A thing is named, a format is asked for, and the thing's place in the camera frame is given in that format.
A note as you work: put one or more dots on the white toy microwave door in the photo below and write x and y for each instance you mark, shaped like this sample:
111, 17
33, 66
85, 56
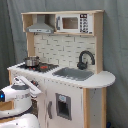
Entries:
68, 23

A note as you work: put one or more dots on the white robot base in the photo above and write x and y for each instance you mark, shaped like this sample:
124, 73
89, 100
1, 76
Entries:
25, 121

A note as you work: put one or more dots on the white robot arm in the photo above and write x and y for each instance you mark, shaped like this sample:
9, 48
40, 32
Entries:
20, 91

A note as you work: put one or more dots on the wooden toy kitchen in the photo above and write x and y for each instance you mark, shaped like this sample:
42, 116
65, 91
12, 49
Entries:
88, 97

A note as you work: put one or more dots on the grey toy sink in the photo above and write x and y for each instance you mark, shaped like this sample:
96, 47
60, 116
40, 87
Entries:
73, 74

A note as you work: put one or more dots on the black toy faucet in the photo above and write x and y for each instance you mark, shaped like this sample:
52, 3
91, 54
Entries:
83, 63

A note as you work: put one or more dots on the black toy stovetop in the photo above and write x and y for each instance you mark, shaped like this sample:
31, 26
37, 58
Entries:
41, 67

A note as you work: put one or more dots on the silver toy pot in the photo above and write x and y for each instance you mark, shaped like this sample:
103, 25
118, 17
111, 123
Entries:
32, 61

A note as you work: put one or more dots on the grey ice dispenser panel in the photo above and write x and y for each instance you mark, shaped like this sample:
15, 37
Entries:
63, 106

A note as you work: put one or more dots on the grey range hood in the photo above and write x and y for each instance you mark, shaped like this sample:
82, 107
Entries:
41, 26

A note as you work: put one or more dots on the grey fridge door handle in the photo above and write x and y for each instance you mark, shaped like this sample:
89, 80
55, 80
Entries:
49, 109

